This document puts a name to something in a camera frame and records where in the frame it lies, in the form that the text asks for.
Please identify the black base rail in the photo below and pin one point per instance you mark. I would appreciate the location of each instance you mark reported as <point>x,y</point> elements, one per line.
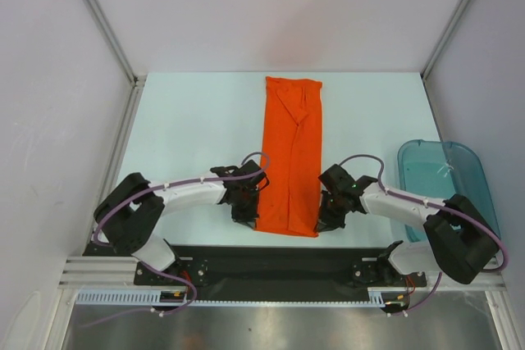
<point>271,274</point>

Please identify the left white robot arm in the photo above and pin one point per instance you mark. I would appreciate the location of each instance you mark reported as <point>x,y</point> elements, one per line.
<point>127,218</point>

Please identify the teal plastic bin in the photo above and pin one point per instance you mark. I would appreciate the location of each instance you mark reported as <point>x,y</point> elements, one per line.
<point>443,169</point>

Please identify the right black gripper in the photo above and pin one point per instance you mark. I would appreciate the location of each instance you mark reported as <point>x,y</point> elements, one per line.
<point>326,222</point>

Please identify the right aluminium frame post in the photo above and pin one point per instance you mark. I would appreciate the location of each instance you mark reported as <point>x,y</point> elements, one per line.
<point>447,34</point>

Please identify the orange t-shirt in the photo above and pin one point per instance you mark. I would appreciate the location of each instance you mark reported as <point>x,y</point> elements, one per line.
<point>292,140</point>

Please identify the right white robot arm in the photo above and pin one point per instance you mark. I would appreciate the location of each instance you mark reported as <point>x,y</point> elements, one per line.
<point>460,242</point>

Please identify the aluminium front rail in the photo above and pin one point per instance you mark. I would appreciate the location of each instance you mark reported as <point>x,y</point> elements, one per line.
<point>98,273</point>

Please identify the aluminium frame post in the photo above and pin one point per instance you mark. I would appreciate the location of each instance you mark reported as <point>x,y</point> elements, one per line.
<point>447,34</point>
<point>102,22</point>

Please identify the left aluminium frame post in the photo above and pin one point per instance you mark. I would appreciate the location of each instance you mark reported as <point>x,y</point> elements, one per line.
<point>102,22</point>

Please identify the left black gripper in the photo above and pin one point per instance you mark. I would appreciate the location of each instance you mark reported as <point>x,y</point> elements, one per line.
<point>249,216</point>

